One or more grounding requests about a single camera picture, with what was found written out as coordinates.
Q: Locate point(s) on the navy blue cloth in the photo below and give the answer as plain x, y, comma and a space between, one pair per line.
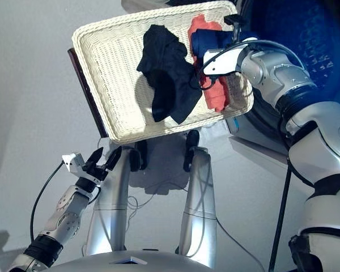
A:
207, 39

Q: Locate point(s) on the black cloth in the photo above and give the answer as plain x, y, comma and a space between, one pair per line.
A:
164, 79

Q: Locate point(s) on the grey washing machine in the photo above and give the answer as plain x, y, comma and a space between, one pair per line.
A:
286, 28

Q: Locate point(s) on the pale woven basket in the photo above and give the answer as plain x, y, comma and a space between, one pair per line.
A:
107, 71

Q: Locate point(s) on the dark brown wooden stand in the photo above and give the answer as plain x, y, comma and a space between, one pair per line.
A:
88, 93

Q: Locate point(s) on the orange-red cloth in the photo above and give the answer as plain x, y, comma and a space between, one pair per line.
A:
215, 96

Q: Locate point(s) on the silver robot torso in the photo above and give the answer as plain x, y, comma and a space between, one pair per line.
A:
102, 265

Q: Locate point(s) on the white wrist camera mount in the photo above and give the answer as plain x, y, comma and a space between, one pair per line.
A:
224, 61
73, 163

